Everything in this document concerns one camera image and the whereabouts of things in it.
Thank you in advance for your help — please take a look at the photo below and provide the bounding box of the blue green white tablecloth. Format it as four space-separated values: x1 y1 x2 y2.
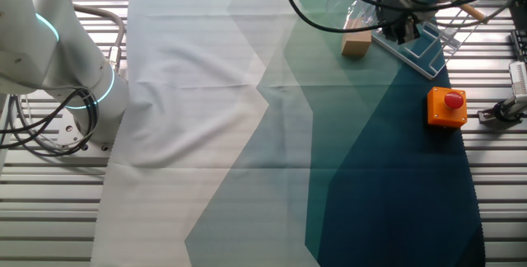
90 0 487 267

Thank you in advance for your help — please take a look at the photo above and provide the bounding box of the black keyboard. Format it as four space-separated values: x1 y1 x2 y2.
507 1 527 63

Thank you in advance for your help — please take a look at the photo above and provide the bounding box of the small wooden block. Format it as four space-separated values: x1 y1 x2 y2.
340 19 373 57

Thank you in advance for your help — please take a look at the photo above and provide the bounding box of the silver depth camera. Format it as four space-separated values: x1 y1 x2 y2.
508 61 527 96

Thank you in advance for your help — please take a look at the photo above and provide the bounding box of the wooden rod of rack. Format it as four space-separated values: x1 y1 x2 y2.
459 3 492 26

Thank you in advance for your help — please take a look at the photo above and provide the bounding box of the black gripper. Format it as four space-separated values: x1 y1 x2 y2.
374 0 422 46

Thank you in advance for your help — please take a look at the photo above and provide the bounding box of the black cable bundle at base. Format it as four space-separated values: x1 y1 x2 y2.
0 87 100 157

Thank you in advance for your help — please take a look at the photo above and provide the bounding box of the orange box with red button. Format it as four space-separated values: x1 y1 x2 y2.
426 86 469 129

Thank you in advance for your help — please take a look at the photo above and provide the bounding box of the grey hose with connector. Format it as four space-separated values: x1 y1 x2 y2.
72 4 127 73

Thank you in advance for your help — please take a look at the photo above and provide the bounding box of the metal base plate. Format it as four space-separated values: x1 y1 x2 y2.
56 110 114 152

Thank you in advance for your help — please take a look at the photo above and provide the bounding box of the white wire cup rack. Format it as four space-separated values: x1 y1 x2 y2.
370 5 483 81

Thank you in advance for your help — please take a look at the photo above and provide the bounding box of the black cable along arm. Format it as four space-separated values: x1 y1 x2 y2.
281 0 527 34

